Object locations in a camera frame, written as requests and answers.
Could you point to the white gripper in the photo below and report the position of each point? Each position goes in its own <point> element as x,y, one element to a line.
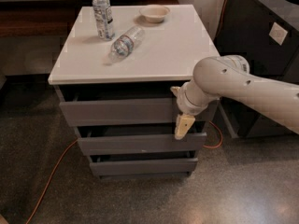
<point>183,104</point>

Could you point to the grey top drawer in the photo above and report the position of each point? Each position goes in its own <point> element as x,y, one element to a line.
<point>94,105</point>

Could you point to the grey drawer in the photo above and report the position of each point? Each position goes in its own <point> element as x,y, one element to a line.
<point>143,164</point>
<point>94,105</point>
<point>137,139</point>

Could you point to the clear water bottle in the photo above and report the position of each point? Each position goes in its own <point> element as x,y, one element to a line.
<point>104,20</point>
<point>126,44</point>

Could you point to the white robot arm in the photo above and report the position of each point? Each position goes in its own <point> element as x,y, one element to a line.
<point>229,76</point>

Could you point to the grey middle drawer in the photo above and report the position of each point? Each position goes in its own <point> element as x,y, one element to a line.
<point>137,139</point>

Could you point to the grey bottom drawer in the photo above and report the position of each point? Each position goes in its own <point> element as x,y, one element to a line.
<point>143,164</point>

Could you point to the white-topped grey drawer cabinet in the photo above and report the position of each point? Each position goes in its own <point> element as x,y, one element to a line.
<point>165,58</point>

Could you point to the upright clear water bottle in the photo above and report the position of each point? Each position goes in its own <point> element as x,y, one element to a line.
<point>104,20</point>

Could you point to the beige paper bowl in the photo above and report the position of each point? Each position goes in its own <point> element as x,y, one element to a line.
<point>154,13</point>

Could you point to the dark counter cabinet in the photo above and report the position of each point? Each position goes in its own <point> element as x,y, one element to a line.
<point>244,30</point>

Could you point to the white wall outlet plate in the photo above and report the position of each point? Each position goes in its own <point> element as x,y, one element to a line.
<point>278,33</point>

